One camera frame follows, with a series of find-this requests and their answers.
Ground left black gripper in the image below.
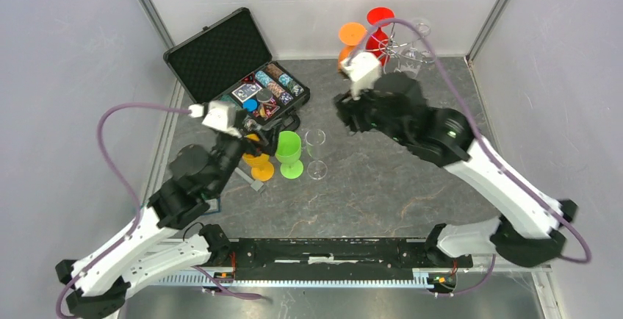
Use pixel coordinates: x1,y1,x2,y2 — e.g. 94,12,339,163
212,109,286,196

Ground green plastic wine glass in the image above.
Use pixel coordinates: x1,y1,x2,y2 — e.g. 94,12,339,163
276,131,304,179

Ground yellow plastic wine glass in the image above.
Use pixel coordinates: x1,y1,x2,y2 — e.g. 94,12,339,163
242,153,275,182

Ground clear wine glass front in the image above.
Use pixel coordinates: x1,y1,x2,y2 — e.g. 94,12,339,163
305,129,328,181

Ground clear wine glass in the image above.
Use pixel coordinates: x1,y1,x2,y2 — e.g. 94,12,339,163
305,129,328,181
395,23,434,79

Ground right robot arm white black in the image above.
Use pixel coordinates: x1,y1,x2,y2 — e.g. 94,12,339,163
334,73,577,268

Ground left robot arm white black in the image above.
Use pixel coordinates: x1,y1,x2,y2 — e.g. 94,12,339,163
56,131,267,318

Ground chrome wine glass rack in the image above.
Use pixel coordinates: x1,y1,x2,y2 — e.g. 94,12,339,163
379,23,435,79

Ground clear wine glass rear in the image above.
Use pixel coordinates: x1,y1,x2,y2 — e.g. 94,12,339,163
395,23,434,79

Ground red plastic wine glass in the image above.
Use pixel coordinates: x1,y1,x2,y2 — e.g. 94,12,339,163
365,7,395,66

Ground orange plastic wine glass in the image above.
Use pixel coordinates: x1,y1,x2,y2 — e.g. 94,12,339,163
337,22,367,72

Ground blue round dealer chip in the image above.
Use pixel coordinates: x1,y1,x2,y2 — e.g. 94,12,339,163
243,98,259,112

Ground playing card deck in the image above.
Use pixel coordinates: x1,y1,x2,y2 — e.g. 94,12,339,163
231,83,262,103

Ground black poker chip case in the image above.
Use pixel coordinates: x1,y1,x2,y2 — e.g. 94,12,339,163
163,7,311,131

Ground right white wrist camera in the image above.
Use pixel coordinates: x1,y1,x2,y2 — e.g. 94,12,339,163
340,51,383,100

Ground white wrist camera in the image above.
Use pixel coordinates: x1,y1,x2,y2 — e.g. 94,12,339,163
201,101,242,138
340,51,383,100

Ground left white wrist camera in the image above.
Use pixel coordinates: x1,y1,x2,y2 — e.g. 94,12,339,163
201,101,242,138

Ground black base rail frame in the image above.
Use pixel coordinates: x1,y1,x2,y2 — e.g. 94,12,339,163
161,237,474,289

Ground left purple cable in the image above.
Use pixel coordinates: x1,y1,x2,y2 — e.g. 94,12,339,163
54,102,206,319

